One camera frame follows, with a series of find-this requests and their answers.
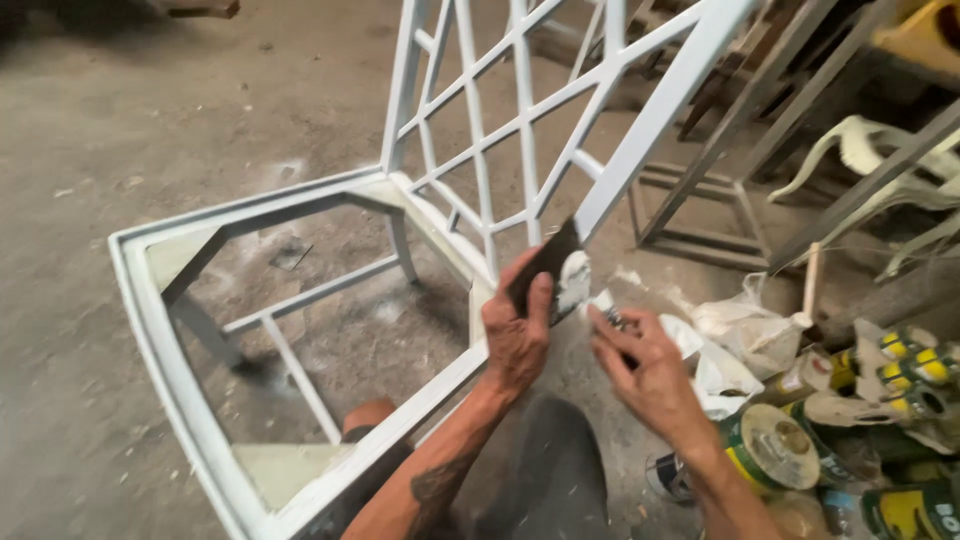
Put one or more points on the person's right hand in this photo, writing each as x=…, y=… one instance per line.
x=652, y=382

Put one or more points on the person's left hand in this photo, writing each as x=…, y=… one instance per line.
x=514, y=341

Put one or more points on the small putty knife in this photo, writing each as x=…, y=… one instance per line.
x=611, y=315

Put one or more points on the white putty blob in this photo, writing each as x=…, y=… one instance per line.
x=574, y=281

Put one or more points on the small round black-white tin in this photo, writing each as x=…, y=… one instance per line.
x=670, y=478

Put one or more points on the crumpled white plastic bag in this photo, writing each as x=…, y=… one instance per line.
x=742, y=337

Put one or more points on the person's dark shorts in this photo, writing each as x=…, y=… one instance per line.
x=551, y=472

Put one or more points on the green yellow can putty-smeared lid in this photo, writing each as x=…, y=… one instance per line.
x=772, y=450

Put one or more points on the green yellow can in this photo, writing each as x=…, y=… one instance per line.
x=911, y=514
x=814, y=371

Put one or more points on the person's knee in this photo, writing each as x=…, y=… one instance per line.
x=369, y=416

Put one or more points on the wooden stick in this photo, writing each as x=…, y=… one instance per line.
x=811, y=281

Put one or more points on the clear plastic bottle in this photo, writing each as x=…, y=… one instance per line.
x=840, y=514

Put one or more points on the heap of yellow-capped cans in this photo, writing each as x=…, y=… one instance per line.
x=911, y=371

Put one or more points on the yellow wooden box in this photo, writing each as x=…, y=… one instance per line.
x=919, y=34

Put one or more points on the grey metal frame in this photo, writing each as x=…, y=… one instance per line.
x=720, y=187

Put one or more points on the white lattice-back chair frame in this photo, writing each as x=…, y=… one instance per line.
x=315, y=184

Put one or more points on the cream carved chair frame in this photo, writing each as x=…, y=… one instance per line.
x=877, y=161

